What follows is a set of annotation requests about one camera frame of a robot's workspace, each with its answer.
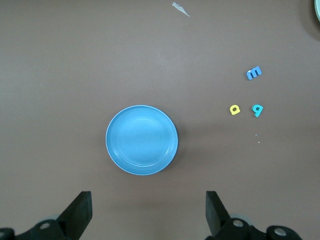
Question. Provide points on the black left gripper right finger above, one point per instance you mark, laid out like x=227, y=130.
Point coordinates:
x=220, y=217

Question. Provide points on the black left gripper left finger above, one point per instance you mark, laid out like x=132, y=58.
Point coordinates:
x=75, y=217

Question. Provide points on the yellow foam letter a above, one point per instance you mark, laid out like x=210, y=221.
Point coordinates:
x=232, y=111

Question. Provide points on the teal foam letter b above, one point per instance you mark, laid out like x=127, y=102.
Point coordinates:
x=257, y=112

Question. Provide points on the blue foam letter m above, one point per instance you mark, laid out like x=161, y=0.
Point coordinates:
x=253, y=73

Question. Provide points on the blue plate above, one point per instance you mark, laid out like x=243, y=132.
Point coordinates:
x=142, y=140

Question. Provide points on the white paper scrap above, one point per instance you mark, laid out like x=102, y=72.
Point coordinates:
x=180, y=8

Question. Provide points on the pale green plate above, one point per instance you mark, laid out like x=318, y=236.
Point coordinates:
x=318, y=7

